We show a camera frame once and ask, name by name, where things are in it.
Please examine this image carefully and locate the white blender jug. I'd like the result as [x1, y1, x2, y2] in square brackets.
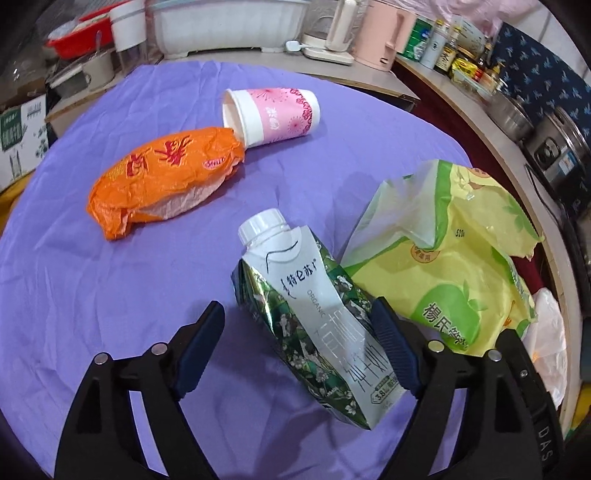
[302, 0, 358, 65]

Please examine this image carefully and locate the yellow cloth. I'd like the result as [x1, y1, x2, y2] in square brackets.
[0, 168, 38, 241]

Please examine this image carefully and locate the pink electric kettle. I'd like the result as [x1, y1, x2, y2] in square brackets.
[353, 0, 416, 72]

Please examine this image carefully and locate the large orange snack wrapper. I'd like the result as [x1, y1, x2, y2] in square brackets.
[87, 127, 245, 241]

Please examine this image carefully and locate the pink floral paper cup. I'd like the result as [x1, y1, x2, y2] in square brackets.
[222, 87, 321, 149]

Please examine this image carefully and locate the white canister blue label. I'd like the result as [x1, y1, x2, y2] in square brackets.
[420, 23, 446, 70]

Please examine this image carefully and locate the yellow green plastic bag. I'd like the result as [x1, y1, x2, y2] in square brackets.
[339, 159, 546, 358]

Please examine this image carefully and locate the clear canister white lid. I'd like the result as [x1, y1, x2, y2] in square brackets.
[110, 0, 151, 77]

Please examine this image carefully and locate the amber glass bottle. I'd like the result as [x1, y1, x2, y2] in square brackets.
[480, 62, 506, 93]

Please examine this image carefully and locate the steel rice cooker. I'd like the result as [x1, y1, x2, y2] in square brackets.
[522, 106, 591, 195]

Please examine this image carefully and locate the white dish drainer with lid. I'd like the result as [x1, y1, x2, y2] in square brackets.
[147, 0, 312, 60]

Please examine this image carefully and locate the glass bottle yellow label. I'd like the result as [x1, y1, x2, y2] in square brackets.
[436, 23, 462, 77]

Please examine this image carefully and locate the green printed box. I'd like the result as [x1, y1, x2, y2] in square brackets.
[399, 18, 432, 61]

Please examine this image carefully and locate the pink cloth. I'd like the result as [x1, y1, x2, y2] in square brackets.
[425, 0, 541, 28]

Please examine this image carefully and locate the printed cardboard box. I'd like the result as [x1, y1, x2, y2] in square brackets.
[0, 95, 49, 192]

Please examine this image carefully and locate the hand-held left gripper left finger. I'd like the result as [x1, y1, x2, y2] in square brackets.
[54, 300, 226, 480]

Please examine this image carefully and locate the white printed box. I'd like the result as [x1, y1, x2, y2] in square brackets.
[455, 14, 495, 51]

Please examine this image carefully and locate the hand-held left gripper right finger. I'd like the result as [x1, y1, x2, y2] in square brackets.
[372, 296, 540, 480]

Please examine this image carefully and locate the purple tablecloth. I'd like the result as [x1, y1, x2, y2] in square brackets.
[0, 62, 476, 480]

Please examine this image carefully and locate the yellow seasoning packet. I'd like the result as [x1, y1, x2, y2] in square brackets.
[450, 58, 483, 86]

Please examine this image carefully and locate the small steel pot with lid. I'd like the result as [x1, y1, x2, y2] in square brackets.
[485, 92, 536, 141]

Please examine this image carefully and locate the red plastic basin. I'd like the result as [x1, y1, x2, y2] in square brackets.
[45, 2, 130, 58]

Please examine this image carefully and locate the white plastic bag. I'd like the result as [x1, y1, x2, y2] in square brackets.
[522, 287, 568, 409]

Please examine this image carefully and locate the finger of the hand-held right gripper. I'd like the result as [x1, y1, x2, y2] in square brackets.
[498, 329, 533, 381]

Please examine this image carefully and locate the green white milk carton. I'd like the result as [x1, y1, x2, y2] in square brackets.
[231, 208, 404, 431]

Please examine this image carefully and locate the beige cup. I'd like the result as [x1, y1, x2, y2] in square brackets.
[81, 51, 115, 90]

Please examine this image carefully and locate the blue leaf patterned cloth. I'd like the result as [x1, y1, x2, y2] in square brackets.
[489, 23, 591, 153]

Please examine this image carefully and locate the clear plastic container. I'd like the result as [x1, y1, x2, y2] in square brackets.
[46, 65, 88, 97]

